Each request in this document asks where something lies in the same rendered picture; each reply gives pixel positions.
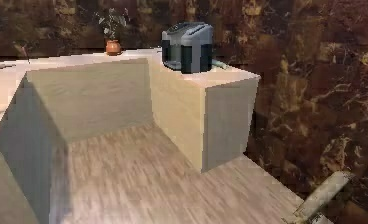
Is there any grey coffee machine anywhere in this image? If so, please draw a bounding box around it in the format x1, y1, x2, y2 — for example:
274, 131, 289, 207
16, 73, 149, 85
161, 21, 215, 75

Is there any pale teal cloth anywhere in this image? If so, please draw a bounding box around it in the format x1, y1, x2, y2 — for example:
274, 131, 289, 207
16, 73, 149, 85
211, 58, 232, 70

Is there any beige kitchen counter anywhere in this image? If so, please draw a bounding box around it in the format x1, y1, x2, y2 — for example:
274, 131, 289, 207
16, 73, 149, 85
0, 47, 262, 224

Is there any house plant in clay pot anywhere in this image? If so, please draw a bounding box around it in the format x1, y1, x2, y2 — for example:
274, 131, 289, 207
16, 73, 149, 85
97, 7, 129, 57

